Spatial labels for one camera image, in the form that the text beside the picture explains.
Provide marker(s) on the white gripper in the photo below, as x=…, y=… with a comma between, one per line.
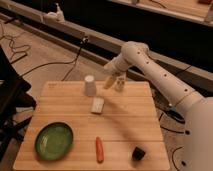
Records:
x=116, y=67

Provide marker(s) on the white ceramic cup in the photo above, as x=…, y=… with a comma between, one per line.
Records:
x=89, y=86

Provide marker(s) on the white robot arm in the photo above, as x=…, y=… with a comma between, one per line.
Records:
x=196, y=109

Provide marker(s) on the small clear bottle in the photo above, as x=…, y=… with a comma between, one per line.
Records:
x=119, y=86

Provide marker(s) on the white rectangular sponge block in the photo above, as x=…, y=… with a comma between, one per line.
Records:
x=97, y=105

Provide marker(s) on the orange carrot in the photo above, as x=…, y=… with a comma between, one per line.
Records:
x=99, y=150

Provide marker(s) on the green plate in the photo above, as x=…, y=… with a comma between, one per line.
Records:
x=54, y=141

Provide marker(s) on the black chair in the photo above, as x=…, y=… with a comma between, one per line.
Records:
x=13, y=94

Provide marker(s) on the white clamp on rail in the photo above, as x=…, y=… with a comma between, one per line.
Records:
x=58, y=15

